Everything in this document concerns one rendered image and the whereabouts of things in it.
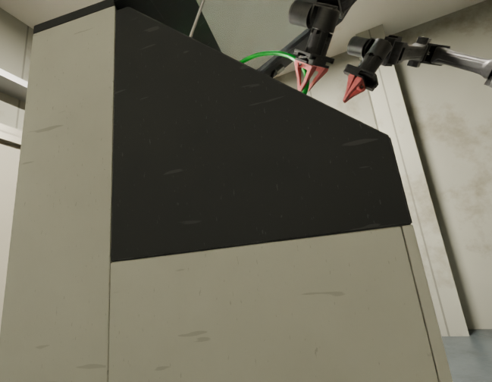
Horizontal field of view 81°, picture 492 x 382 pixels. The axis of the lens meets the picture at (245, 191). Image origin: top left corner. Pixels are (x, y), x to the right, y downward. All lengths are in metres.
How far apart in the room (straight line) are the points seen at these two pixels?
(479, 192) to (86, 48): 3.48
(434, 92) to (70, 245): 3.79
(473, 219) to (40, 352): 3.49
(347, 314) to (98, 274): 0.49
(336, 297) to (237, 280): 0.17
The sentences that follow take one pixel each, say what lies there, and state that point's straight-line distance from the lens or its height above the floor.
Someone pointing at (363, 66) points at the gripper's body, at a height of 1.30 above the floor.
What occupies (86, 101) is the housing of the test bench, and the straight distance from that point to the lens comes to 0.86.
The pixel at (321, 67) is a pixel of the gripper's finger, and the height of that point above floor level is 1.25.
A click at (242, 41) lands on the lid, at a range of 1.29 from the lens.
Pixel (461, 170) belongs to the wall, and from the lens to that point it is 3.72.
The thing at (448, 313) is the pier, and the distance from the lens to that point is 3.35.
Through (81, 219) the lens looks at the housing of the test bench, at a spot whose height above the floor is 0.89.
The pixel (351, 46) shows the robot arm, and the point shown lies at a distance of 1.09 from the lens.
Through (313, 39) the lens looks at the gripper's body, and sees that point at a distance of 0.86.
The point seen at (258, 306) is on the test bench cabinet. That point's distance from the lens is 0.55.
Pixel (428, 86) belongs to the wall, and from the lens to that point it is 4.04.
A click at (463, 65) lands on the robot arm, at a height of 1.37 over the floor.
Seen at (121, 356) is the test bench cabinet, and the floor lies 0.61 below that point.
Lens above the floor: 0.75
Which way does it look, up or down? 15 degrees up
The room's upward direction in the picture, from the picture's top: 6 degrees counter-clockwise
